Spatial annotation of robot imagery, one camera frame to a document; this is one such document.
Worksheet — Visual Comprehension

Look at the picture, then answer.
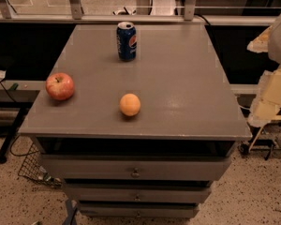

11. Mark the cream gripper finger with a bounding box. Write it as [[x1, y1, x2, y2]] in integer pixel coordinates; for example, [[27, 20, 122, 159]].
[[247, 26, 273, 53], [247, 65, 281, 128]]

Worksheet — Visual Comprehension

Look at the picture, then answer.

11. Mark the orange fruit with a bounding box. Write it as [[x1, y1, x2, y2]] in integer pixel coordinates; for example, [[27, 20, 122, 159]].
[[119, 94, 141, 116]]

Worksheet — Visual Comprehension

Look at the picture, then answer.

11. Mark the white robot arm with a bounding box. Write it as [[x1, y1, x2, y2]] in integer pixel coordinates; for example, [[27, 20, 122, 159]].
[[247, 14, 281, 128]]

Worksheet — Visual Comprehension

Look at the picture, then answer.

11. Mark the blue pepsi can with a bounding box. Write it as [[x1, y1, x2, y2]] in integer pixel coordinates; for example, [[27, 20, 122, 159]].
[[116, 22, 137, 61]]

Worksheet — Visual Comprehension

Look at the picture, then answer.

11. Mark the wooden stand with wheels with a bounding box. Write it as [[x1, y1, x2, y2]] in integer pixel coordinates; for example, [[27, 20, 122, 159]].
[[238, 115, 281, 160]]

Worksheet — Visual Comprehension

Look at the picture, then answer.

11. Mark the grey drawer cabinet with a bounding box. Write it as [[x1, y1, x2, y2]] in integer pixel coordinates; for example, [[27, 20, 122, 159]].
[[18, 23, 253, 219]]

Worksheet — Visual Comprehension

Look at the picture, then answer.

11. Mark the red apple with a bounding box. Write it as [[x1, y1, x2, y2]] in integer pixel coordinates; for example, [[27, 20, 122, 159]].
[[45, 72, 75, 100]]

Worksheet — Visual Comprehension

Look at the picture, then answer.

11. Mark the middle grey drawer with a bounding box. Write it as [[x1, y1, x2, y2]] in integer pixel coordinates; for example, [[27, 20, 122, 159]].
[[63, 184, 211, 203]]

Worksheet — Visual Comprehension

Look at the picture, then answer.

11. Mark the grey drawer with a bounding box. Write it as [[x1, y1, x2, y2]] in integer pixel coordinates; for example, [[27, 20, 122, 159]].
[[79, 202, 199, 218], [63, 184, 211, 203], [40, 155, 230, 181]]

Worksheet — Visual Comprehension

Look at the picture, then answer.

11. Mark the top grey drawer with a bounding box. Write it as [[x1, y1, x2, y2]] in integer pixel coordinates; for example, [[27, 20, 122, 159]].
[[40, 155, 230, 181]]

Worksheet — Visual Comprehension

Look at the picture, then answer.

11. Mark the bottom grey drawer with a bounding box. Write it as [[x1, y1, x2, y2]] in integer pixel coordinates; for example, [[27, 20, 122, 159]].
[[79, 202, 199, 218]]

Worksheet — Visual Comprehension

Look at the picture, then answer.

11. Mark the metal window railing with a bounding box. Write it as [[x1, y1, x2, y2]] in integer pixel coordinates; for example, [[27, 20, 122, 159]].
[[0, 0, 281, 24]]

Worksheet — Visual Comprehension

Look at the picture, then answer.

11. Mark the black table leg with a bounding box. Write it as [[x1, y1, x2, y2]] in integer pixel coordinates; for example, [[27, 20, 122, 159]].
[[0, 108, 26, 164]]

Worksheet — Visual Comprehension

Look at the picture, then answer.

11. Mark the black wire basket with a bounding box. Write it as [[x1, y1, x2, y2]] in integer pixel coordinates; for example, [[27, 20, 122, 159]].
[[18, 144, 61, 188]]

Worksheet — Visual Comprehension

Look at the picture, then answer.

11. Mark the black cable on floor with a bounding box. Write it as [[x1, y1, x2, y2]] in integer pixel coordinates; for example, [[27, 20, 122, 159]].
[[9, 134, 39, 158]]

